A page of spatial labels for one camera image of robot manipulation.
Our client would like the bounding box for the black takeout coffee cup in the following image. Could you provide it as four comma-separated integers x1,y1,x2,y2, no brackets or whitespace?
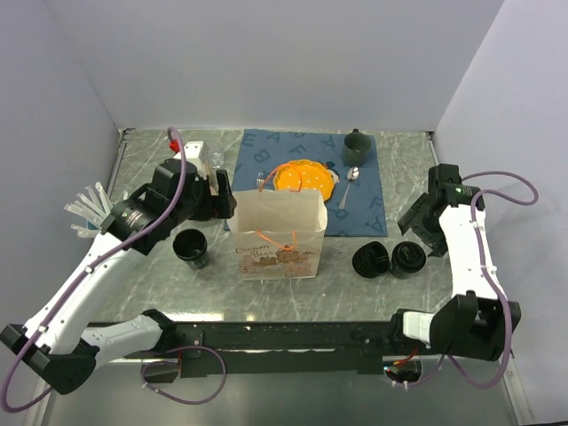
390,246,426,280

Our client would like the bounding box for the beige paper takeout bag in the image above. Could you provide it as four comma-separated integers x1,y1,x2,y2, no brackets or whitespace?
227,162,327,281

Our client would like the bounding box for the brown cardboard cup carrier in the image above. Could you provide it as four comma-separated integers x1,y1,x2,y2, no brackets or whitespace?
209,170,218,195

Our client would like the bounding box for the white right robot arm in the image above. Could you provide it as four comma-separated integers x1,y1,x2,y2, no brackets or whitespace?
388,163,521,361

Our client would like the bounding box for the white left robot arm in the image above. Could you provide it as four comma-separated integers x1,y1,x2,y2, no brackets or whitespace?
1,158,237,395

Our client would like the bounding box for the silver fork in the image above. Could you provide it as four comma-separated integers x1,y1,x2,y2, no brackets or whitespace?
256,172,266,189

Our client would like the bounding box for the small clear glass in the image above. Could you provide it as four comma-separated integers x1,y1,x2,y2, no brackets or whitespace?
209,152,225,169

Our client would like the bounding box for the stack of black cup lids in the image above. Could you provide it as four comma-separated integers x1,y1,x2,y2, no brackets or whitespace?
351,241,390,279

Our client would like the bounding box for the blue alphabet cloth mat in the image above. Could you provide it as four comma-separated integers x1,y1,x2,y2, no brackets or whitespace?
232,129,388,237

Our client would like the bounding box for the orange polka dot plate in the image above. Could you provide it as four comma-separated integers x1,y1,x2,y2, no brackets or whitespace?
272,159,335,201

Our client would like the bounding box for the silver spoon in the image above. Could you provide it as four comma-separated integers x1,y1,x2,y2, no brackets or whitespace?
338,167,360,210

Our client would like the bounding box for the dark green mug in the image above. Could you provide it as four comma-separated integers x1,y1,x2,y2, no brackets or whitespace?
342,129,372,167

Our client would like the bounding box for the blue straw holder cup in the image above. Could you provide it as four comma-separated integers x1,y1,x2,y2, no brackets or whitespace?
85,220,100,238

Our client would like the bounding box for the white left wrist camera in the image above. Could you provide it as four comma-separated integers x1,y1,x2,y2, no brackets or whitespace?
184,141,210,179

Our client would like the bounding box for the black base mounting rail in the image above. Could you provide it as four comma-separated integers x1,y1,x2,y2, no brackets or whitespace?
118,321,431,378

